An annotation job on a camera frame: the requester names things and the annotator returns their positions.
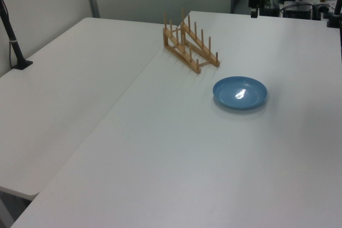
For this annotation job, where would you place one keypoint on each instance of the blue round plate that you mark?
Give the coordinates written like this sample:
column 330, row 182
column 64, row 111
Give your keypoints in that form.
column 229, row 97

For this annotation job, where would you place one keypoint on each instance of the wooden plate rack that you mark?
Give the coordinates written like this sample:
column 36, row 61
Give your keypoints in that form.
column 166, row 38

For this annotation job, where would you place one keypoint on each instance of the black equipment box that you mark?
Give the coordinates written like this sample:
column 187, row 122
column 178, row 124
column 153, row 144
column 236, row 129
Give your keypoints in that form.
column 298, row 11

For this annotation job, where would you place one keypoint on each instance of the short black camera stand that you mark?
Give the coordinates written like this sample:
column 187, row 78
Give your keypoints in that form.
column 337, row 9

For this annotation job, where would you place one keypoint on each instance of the black camera stand with band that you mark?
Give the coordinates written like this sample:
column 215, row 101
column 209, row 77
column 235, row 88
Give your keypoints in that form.
column 24, row 63

